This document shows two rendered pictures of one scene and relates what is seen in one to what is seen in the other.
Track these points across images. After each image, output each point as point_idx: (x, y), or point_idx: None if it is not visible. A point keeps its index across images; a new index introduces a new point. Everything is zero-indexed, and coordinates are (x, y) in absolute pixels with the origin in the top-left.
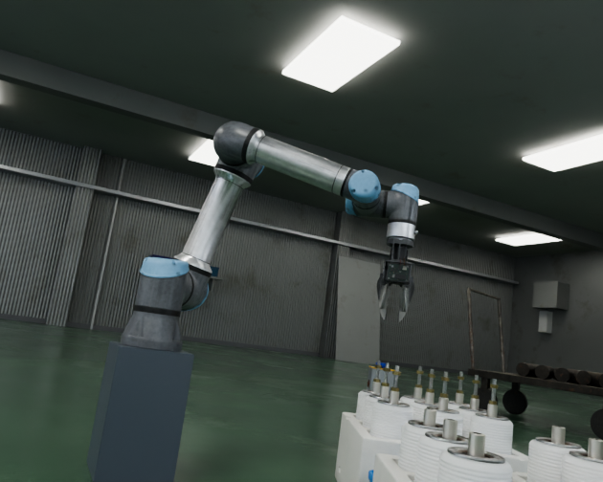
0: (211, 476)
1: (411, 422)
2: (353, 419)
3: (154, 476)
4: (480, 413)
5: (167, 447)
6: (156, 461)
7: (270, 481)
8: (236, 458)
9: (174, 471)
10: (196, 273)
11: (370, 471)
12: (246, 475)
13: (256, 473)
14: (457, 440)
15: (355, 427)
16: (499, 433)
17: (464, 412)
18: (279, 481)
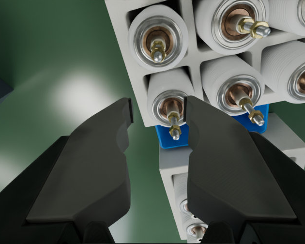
0: (15, 51)
1: (181, 210)
2: (114, 4)
3: (3, 99)
4: (304, 66)
5: None
6: None
7: (58, 26)
8: None
9: (8, 93)
10: None
11: (156, 126)
12: (32, 22)
13: (34, 6)
14: (203, 229)
15: (130, 80)
16: None
17: (294, 29)
18: (64, 20)
